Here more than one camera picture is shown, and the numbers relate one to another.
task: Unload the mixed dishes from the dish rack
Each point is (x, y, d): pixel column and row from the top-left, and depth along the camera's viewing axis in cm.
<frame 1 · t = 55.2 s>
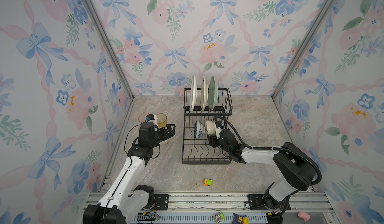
left hand: (169, 126, 80), fingers open
right hand: (211, 132, 91), fingers open
cream ceramic bowl: (166, 143, 94), point 3 cm above the table
small colourful toy cube: (206, 182, 80), point 3 cm above the table

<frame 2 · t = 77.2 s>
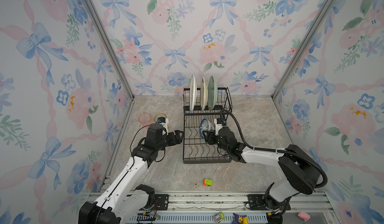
left hand: (178, 132, 79), fingers open
right hand: (206, 130, 87), fingers open
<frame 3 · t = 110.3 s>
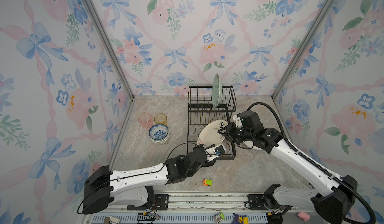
left hand: (213, 143, 71), fingers closed
right hand: (217, 131, 73), fingers open
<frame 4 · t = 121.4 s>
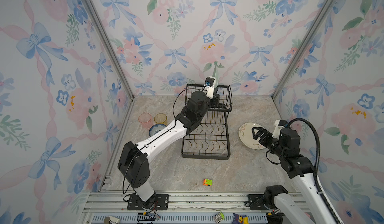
left hand: (217, 85, 71), fingers closed
right hand: (257, 131, 76), fingers open
